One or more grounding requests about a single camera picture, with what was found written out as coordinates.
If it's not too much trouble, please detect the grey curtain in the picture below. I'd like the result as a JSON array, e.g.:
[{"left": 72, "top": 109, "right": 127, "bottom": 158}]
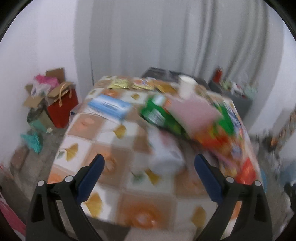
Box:
[{"left": 74, "top": 1, "right": 283, "bottom": 94}]

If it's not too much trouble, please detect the patterned tablecloth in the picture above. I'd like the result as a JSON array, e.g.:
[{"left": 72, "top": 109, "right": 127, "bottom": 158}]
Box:
[{"left": 48, "top": 76, "right": 239, "bottom": 230}]

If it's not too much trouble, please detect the red gift bag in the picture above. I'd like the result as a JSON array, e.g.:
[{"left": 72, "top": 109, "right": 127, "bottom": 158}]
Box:
[{"left": 47, "top": 81, "right": 78, "bottom": 128}]

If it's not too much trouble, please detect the green snack bag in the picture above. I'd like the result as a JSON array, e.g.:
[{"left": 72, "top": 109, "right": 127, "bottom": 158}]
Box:
[{"left": 139, "top": 94, "right": 234, "bottom": 140}]

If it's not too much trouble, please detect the red thermos bottle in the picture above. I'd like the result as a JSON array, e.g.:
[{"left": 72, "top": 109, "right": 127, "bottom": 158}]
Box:
[{"left": 212, "top": 67, "right": 223, "bottom": 83}]

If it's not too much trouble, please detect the grey cabinet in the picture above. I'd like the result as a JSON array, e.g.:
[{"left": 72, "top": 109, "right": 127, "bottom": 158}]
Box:
[{"left": 208, "top": 81, "right": 252, "bottom": 120}]

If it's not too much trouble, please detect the white paper cup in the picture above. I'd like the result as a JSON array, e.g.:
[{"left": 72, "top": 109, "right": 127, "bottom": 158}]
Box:
[{"left": 178, "top": 74, "right": 197, "bottom": 99}]

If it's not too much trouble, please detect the white round container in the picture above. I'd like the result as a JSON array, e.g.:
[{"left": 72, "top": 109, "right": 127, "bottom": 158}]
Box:
[{"left": 148, "top": 128, "right": 185, "bottom": 176}]

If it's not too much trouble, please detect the pink packet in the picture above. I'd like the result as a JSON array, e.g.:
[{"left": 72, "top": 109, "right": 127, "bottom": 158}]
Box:
[{"left": 167, "top": 96, "right": 222, "bottom": 138}]

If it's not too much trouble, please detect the orange blue snack bag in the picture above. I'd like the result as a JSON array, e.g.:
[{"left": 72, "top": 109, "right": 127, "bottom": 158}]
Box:
[{"left": 194, "top": 102, "right": 261, "bottom": 185}]

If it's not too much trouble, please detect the gold sachet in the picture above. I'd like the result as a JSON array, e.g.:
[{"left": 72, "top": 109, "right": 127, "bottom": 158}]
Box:
[{"left": 107, "top": 77, "right": 131, "bottom": 89}]

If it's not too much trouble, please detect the blue white tissue pack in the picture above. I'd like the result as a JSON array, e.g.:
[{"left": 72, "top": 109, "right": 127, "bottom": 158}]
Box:
[{"left": 88, "top": 94, "right": 132, "bottom": 122}]

